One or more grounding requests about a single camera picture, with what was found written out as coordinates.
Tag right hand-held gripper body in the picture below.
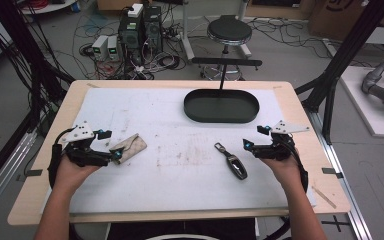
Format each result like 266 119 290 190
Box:
251 120 311 161

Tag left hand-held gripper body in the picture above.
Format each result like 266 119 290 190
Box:
61 120 112 168

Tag beige patterned wallet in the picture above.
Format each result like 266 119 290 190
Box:
109 133 148 165

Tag black car key fob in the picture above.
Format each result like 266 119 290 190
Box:
213 142 249 181

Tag black oval tray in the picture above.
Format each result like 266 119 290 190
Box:
183 88 261 125

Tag person's right hand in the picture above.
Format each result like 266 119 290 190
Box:
261 156 305 193

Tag person's left hand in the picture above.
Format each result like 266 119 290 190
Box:
53 155 101 196

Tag black tape piece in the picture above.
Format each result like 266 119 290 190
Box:
321 167 345 180
16 169 44 183

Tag beige tape strip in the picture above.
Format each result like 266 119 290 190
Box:
311 185 338 210

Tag white table mat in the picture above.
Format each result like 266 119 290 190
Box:
41 87 318 215

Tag black T-bar stand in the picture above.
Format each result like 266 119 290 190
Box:
191 57 264 91

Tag grey power supply unit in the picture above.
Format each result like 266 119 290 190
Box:
106 35 122 62
91 34 110 62

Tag person's dark clothing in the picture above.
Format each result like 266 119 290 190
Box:
107 217 258 240

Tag white platform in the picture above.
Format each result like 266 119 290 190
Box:
339 65 384 140

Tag black computer tower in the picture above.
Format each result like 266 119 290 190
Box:
142 5 164 53
117 12 145 66

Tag black round stool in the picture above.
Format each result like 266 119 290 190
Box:
199 14 253 82

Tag white box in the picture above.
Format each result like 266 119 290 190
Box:
127 3 145 19

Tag cardboard box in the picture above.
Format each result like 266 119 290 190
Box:
308 0 384 43

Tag white round table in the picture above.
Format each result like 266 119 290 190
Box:
19 0 78 16

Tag right hand-held gripper cable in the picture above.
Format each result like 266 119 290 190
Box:
279 132 310 195

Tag hand-held gripper cable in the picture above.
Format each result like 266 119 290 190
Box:
279 132 310 195
47 127 78 189

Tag left hand-held gripper cable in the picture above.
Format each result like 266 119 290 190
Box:
47 127 78 189

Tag aluminium rail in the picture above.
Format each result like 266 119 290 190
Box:
0 130 38 223
307 109 374 240

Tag tangle of floor cables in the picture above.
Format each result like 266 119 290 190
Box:
73 6 194 81

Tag black frame post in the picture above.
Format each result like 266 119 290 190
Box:
294 0 384 145
0 0 76 134

